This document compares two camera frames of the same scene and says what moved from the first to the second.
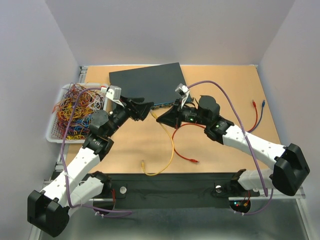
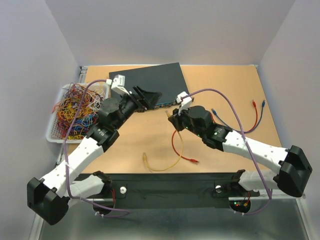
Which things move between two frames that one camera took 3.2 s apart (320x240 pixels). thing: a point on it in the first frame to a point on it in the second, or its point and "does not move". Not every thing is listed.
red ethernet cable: [192, 160] does not move
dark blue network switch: [157, 84] does not move
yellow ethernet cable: [142, 161] to [144, 155]
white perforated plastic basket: [52, 134] does not move
